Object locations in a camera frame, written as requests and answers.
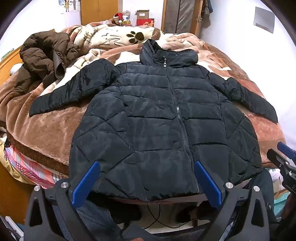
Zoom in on wall poster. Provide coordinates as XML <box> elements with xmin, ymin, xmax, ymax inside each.
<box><xmin>60</xmin><ymin>0</ymin><xmax>82</xmax><ymax>14</ymax></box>

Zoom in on black puffer jacket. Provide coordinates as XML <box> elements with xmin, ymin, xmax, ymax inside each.
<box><xmin>29</xmin><ymin>39</ymin><xmax>278</xmax><ymax>202</ymax></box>

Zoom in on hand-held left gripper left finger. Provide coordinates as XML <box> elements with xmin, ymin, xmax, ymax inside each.
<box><xmin>24</xmin><ymin>161</ymin><xmax>101</xmax><ymax>241</ymax></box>

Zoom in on wooden headboard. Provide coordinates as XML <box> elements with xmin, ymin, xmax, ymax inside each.
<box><xmin>0</xmin><ymin>45</ymin><xmax>23</xmax><ymax>84</ymax></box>

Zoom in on hanging clothes on door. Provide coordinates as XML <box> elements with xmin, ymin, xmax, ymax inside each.
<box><xmin>200</xmin><ymin>0</ymin><xmax>212</xmax><ymax>28</ymax></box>

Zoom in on wooden door frame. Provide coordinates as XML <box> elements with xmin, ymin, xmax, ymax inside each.
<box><xmin>161</xmin><ymin>0</ymin><xmax>204</xmax><ymax>37</ymax></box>

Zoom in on wooden wardrobe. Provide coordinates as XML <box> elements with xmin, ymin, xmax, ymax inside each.
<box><xmin>80</xmin><ymin>0</ymin><xmax>123</xmax><ymax>26</ymax></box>

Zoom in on teal paper box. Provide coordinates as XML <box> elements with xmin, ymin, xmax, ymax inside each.
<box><xmin>273</xmin><ymin>189</ymin><xmax>287</xmax><ymax>200</ymax></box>

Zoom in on plaid bed sheet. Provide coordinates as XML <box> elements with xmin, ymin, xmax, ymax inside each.
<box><xmin>3</xmin><ymin>144</ymin><xmax>67</xmax><ymax>189</ymax></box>

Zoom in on plush toy with santa hat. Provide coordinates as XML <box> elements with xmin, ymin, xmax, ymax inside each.
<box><xmin>112</xmin><ymin>13</ymin><xmax>124</xmax><ymax>25</ymax></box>

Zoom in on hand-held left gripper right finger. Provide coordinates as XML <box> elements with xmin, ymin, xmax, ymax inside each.
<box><xmin>194</xmin><ymin>160</ymin><xmax>270</xmax><ymax>241</ymax></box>

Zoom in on black cable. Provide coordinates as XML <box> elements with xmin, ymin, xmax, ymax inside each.
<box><xmin>142</xmin><ymin>202</ymin><xmax>183</xmax><ymax>230</ymax></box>

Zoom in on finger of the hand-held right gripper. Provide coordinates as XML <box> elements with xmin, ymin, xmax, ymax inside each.
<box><xmin>277</xmin><ymin>142</ymin><xmax>296</xmax><ymax>161</ymax></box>
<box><xmin>267</xmin><ymin>149</ymin><xmax>293</xmax><ymax>173</ymax></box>

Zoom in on person's left leg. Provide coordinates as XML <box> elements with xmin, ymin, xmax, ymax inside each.
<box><xmin>75</xmin><ymin>200</ymin><xmax>141</xmax><ymax>241</ymax></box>

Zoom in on brown cream paw print blanket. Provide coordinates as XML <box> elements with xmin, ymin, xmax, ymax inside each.
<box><xmin>0</xmin><ymin>22</ymin><xmax>287</xmax><ymax>176</ymax></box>

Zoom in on red box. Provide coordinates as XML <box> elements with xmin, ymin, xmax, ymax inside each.
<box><xmin>136</xmin><ymin>19</ymin><xmax>155</xmax><ymax>27</ymax></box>

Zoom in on wooden bed frame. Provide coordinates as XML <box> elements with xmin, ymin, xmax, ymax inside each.
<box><xmin>0</xmin><ymin>160</ymin><xmax>35</xmax><ymax>225</ymax></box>

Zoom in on brown puffer jacket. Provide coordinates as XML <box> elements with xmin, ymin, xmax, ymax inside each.
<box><xmin>13</xmin><ymin>31</ymin><xmax>85</xmax><ymax>93</ymax></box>

